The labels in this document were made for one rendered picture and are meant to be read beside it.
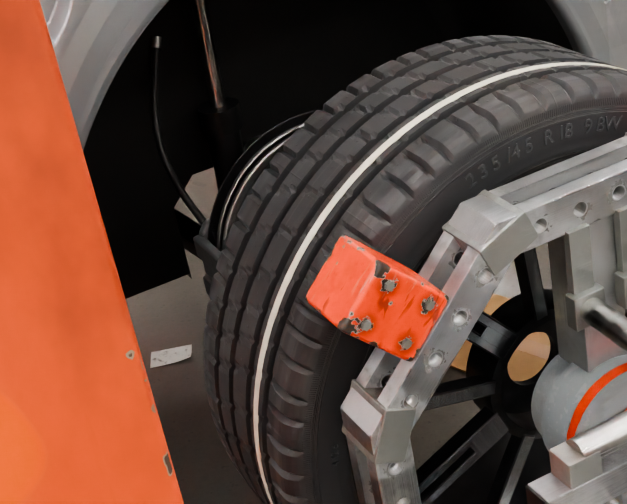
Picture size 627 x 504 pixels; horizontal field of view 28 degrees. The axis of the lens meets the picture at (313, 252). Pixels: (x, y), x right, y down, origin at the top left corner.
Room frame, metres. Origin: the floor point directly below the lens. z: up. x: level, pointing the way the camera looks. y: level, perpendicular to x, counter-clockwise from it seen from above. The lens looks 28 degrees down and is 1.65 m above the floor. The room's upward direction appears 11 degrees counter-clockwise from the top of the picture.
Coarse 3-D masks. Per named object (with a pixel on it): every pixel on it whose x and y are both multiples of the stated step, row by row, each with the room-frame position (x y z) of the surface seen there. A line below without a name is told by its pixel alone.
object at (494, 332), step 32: (480, 320) 1.09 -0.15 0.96; (512, 320) 1.13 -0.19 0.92; (544, 320) 1.12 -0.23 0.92; (480, 352) 1.13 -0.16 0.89; (512, 352) 1.10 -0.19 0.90; (448, 384) 1.09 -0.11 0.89; (480, 384) 1.09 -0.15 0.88; (512, 384) 1.15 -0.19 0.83; (480, 416) 1.10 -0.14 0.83; (512, 416) 1.13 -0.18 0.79; (448, 448) 1.08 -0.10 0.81; (480, 448) 1.08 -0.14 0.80; (512, 448) 1.11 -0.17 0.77; (544, 448) 1.28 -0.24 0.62; (448, 480) 1.07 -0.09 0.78; (480, 480) 1.25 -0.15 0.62; (512, 480) 1.09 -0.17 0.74
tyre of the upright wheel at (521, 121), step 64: (384, 64) 1.28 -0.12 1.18; (448, 64) 1.23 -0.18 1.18; (512, 64) 1.21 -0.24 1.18; (320, 128) 1.22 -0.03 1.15; (384, 128) 1.15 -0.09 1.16; (448, 128) 1.10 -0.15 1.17; (512, 128) 1.09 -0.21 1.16; (576, 128) 1.11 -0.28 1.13; (256, 192) 1.21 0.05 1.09; (320, 192) 1.13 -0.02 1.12; (384, 192) 1.06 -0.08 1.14; (448, 192) 1.06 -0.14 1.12; (256, 256) 1.14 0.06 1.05; (320, 256) 1.05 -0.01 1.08; (256, 320) 1.09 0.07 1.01; (320, 320) 1.01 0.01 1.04; (320, 384) 1.00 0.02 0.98; (320, 448) 0.99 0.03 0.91
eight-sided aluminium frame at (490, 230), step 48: (624, 144) 1.09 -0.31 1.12; (480, 192) 1.05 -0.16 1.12; (528, 192) 1.04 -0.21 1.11; (576, 192) 1.01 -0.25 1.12; (624, 192) 1.03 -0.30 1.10; (480, 240) 0.98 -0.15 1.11; (528, 240) 0.99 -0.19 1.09; (480, 288) 0.97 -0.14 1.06; (432, 336) 0.95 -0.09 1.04; (384, 384) 0.98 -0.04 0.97; (432, 384) 0.95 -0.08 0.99; (384, 432) 0.92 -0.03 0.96; (384, 480) 0.92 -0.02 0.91
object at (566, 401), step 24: (552, 360) 1.07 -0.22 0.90; (624, 360) 1.02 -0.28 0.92; (552, 384) 1.04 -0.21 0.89; (576, 384) 1.01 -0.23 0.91; (600, 384) 1.00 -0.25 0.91; (624, 384) 0.98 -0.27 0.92; (552, 408) 1.02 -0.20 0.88; (576, 408) 0.99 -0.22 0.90; (600, 408) 0.97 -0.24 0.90; (624, 408) 0.96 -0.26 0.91; (552, 432) 1.01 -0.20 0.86; (576, 432) 0.98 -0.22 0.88
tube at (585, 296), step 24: (576, 240) 1.00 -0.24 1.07; (576, 264) 1.00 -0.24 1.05; (576, 288) 1.00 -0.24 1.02; (600, 288) 1.00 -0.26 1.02; (576, 312) 0.99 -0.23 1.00; (600, 312) 0.97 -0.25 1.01; (624, 336) 0.93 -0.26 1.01; (600, 432) 0.80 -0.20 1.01; (624, 432) 0.80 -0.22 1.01; (552, 456) 0.80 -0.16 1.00; (576, 456) 0.79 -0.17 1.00; (600, 456) 0.79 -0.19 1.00; (576, 480) 0.78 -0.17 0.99
